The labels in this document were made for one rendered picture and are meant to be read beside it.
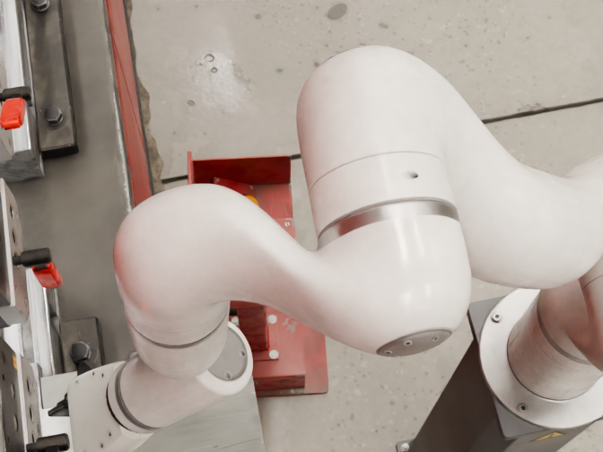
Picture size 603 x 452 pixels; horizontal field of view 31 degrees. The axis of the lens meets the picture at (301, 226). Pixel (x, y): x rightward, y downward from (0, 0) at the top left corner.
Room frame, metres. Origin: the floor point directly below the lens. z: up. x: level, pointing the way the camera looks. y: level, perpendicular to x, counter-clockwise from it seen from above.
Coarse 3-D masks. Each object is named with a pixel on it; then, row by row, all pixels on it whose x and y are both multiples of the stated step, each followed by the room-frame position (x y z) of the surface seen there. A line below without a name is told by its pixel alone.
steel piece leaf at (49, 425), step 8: (48, 408) 0.28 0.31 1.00; (40, 416) 0.27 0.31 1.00; (48, 416) 0.27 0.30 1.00; (48, 424) 0.26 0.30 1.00; (56, 424) 0.26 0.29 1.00; (64, 424) 0.26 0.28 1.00; (48, 432) 0.25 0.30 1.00; (56, 432) 0.25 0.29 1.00; (64, 432) 0.25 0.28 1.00; (72, 440) 0.24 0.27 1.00; (72, 448) 0.23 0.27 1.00
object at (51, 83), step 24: (24, 0) 0.93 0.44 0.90; (48, 0) 0.93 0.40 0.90; (48, 24) 0.89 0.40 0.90; (48, 48) 0.85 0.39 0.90; (48, 72) 0.81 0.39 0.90; (48, 96) 0.77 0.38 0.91; (72, 96) 0.78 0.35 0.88; (72, 120) 0.73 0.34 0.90; (48, 144) 0.69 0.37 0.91; (72, 144) 0.69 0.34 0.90
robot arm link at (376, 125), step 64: (384, 64) 0.39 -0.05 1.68; (320, 128) 0.34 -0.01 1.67; (384, 128) 0.33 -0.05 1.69; (448, 128) 0.36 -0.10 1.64; (320, 192) 0.30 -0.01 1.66; (384, 192) 0.29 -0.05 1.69; (448, 192) 0.30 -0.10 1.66; (512, 192) 0.33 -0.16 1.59; (576, 192) 0.36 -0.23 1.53; (512, 256) 0.29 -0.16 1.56; (576, 256) 0.31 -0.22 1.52
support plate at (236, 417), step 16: (48, 384) 0.31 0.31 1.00; (64, 384) 0.31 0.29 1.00; (48, 400) 0.29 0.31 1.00; (224, 400) 0.30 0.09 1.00; (240, 400) 0.30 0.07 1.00; (256, 400) 0.30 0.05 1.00; (192, 416) 0.27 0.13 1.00; (208, 416) 0.27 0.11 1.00; (224, 416) 0.28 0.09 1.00; (240, 416) 0.28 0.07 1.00; (256, 416) 0.28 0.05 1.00; (160, 432) 0.25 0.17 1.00; (176, 432) 0.25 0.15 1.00; (192, 432) 0.25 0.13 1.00; (208, 432) 0.25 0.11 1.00; (224, 432) 0.26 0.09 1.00; (240, 432) 0.26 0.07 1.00; (256, 432) 0.26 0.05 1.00; (144, 448) 0.23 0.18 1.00; (160, 448) 0.23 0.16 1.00; (176, 448) 0.23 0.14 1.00; (192, 448) 0.23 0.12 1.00; (208, 448) 0.23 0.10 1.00; (224, 448) 0.24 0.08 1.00; (240, 448) 0.24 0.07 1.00; (256, 448) 0.24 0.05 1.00
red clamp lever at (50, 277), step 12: (24, 252) 0.39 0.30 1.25; (36, 252) 0.39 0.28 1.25; (48, 252) 0.39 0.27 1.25; (24, 264) 0.38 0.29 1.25; (36, 264) 0.38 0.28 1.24; (48, 264) 0.39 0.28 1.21; (36, 276) 0.38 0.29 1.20; (48, 276) 0.38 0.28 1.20; (60, 276) 0.40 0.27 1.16; (48, 288) 0.38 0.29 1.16
